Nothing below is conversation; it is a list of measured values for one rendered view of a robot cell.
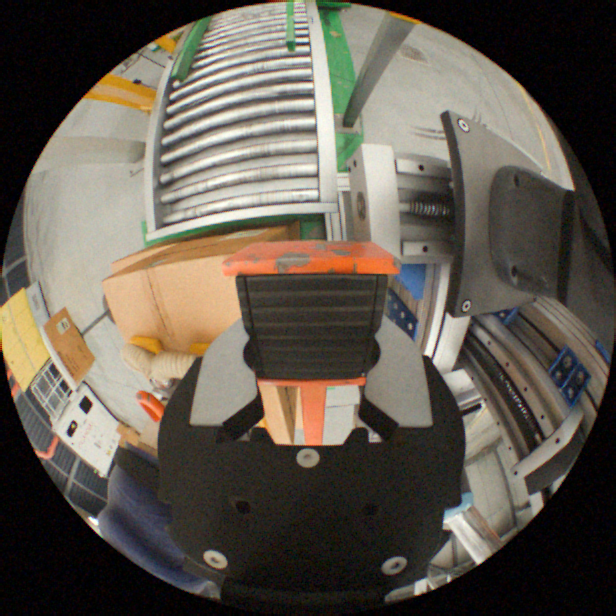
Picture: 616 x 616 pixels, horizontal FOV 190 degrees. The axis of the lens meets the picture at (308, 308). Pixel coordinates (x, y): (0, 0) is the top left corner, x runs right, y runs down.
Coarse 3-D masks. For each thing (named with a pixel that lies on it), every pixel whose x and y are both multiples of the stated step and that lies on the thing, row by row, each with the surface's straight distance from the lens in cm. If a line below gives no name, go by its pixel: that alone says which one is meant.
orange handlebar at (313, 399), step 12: (144, 396) 34; (300, 396) 17; (312, 396) 17; (324, 396) 17; (144, 408) 38; (156, 408) 34; (312, 408) 18; (324, 408) 19; (156, 420) 40; (312, 420) 20; (324, 420) 21; (312, 432) 22; (312, 444) 26
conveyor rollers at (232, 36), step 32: (224, 32) 135; (256, 32) 123; (192, 64) 119; (224, 64) 104; (256, 64) 95; (288, 64) 93; (192, 96) 98; (256, 96) 83; (192, 128) 87; (256, 128) 73; (288, 128) 72; (224, 160) 74; (192, 192) 78; (288, 192) 65
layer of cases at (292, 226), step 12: (228, 228) 107; (240, 228) 88; (252, 228) 76; (288, 228) 66; (180, 240) 95; (144, 252) 97; (156, 252) 91; (120, 264) 116; (300, 408) 118; (300, 420) 130
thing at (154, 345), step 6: (132, 336) 51; (138, 336) 49; (132, 342) 49; (138, 342) 47; (144, 342) 45; (150, 342) 44; (156, 342) 43; (150, 348) 45; (156, 348) 43; (162, 348) 44; (156, 354) 45; (150, 384) 51
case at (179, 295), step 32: (160, 256) 50; (192, 256) 33; (224, 256) 28; (128, 288) 44; (160, 288) 36; (192, 288) 32; (224, 288) 29; (128, 320) 50; (160, 320) 40; (192, 320) 35; (224, 320) 32; (288, 416) 56
